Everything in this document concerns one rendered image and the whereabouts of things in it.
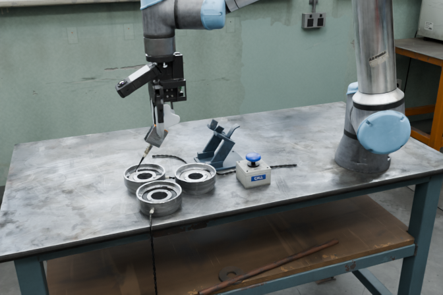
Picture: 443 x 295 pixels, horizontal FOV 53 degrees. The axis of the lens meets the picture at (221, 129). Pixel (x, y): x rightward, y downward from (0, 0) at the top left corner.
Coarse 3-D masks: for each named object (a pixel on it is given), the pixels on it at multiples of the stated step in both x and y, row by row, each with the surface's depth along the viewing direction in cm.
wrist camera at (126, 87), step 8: (152, 64) 109; (136, 72) 109; (144, 72) 107; (152, 72) 107; (160, 72) 108; (128, 80) 108; (136, 80) 107; (144, 80) 107; (120, 88) 106; (128, 88) 107; (136, 88) 107
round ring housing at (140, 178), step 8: (128, 168) 116; (152, 168) 118; (160, 168) 117; (128, 176) 114; (136, 176) 114; (144, 176) 117; (152, 176) 114; (160, 176) 111; (128, 184) 111; (136, 184) 110
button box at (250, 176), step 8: (240, 168) 115; (248, 168) 114; (256, 168) 114; (264, 168) 114; (240, 176) 116; (248, 176) 112; (256, 176) 113; (264, 176) 114; (248, 184) 113; (256, 184) 114; (264, 184) 115
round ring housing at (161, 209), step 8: (144, 184) 108; (152, 184) 109; (160, 184) 110; (168, 184) 109; (176, 184) 108; (136, 192) 104; (152, 192) 106; (160, 192) 107; (168, 192) 106; (144, 200) 101; (152, 200) 103; (160, 200) 103; (168, 200) 101; (176, 200) 102; (144, 208) 101; (152, 208) 101; (160, 208) 101; (168, 208) 101; (176, 208) 104; (152, 216) 102; (160, 216) 102
